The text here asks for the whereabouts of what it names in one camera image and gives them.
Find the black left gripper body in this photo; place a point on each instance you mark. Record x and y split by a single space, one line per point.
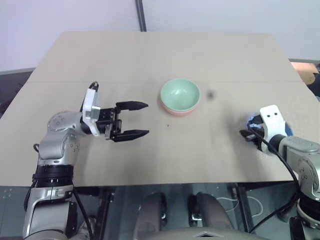
108 122

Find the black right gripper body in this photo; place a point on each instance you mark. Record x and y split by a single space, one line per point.
260 140

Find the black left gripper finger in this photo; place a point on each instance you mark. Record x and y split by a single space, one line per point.
132 134
133 105

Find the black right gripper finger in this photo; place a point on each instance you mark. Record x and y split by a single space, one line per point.
250 135

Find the blue bowl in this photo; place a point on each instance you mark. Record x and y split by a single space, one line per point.
289 130

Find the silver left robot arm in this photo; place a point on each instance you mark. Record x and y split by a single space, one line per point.
53 147

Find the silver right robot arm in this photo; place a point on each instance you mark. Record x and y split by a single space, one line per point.
306 160

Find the pink bowl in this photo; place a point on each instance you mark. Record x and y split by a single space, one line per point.
178 112

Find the green bowl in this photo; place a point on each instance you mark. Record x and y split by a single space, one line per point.
180 93

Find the dark rounded robot leg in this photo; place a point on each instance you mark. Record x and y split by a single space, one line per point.
212 212
152 212

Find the brown cardboard box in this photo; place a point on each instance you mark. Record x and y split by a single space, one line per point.
305 71

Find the dark grey vertical pole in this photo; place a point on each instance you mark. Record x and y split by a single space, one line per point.
141 15

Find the grey robot torso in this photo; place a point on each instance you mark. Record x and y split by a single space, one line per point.
205 233

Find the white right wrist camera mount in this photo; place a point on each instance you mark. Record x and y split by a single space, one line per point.
273 122

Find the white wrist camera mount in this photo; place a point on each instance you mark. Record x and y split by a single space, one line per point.
89 102
273 122

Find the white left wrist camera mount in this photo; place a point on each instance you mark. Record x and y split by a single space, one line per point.
89 102

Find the black table frame leg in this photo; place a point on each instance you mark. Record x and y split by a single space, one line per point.
106 212
243 210

